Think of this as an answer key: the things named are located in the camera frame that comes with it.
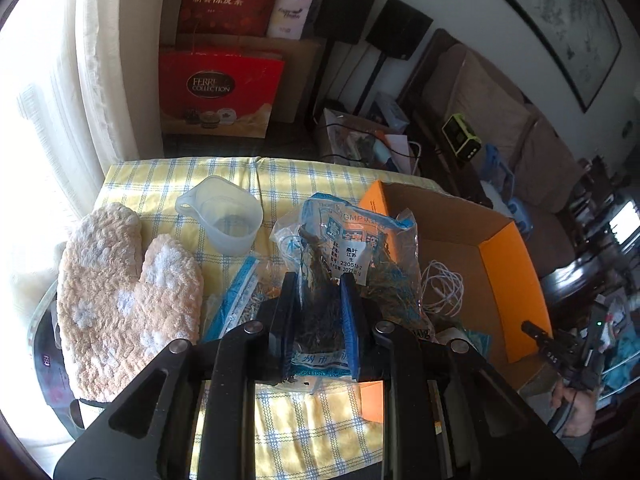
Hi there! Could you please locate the orange cardboard box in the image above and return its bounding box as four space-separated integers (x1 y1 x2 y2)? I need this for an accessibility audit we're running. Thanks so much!
357 180 554 424

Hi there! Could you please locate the white curtain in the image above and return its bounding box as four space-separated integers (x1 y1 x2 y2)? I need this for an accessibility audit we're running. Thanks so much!
0 0 168 221

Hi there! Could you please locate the red chocolate gift bag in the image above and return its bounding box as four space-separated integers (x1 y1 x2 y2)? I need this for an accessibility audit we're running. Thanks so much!
158 49 286 140

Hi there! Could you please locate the lit screen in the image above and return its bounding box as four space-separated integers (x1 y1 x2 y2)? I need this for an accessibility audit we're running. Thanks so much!
606 200 639 247

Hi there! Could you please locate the beige sofa cushion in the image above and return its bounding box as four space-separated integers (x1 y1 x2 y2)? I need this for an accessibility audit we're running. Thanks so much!
450 49 535 162
514 119 587 212

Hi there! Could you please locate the black speaker stand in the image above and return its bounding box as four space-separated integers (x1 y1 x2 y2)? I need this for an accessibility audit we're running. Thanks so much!
364 54 390 112
307 41 337 122

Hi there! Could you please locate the clear storage box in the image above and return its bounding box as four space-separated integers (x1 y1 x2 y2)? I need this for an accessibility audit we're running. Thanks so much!
314 107 422 177

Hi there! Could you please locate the black speaker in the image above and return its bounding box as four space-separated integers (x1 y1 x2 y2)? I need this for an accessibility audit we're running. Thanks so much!
365 0 434 61
313 0 381 45

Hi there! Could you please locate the person's right hand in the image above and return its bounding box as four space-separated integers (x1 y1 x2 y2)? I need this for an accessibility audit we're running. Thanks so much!
549 384 598 439

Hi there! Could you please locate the blue edged herb bag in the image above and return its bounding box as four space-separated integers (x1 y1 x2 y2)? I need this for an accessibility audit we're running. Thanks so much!
201 255 263 343

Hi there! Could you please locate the white cable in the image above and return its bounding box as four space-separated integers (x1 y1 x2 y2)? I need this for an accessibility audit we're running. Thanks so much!
419 258 467 318

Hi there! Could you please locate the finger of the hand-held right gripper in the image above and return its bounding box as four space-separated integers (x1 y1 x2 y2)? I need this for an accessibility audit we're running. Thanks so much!
521 320 554 347
540 342 567 367

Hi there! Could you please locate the fluffy beige oven mitt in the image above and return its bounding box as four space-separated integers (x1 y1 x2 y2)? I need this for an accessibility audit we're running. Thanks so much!
55 202 204 404

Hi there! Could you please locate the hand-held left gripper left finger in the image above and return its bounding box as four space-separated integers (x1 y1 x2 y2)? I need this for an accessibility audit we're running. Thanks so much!
53 271 302 480

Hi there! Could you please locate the framed ink painting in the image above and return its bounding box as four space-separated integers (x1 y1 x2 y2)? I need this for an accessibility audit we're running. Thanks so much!
464 0 624 114

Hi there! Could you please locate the yellow plaid tablecloth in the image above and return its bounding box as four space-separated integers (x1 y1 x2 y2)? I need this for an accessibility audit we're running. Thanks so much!
99 156 447 480

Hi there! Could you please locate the green and black radio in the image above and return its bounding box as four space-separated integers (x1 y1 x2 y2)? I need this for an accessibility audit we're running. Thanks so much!
442 113 484 164

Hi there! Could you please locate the translucent white measuring cup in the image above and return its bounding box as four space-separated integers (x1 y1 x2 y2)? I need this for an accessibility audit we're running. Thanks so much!
174 175 265 257

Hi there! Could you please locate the clear dried herb bag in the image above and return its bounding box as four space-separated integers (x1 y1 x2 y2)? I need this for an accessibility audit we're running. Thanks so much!
270 192 435 392

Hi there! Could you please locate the white tissue pack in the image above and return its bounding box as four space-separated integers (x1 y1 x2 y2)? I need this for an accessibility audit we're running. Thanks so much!
266 0 317 41

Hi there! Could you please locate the brown sofa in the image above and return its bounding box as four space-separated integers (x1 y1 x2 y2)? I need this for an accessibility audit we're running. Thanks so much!
399 27 603 283

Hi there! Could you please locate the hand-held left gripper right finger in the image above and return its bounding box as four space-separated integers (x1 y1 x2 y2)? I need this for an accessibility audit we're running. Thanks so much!
340 277 584 480

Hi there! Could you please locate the white and blue box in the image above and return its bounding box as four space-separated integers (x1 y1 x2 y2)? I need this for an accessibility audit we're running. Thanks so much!
371 92 409 129

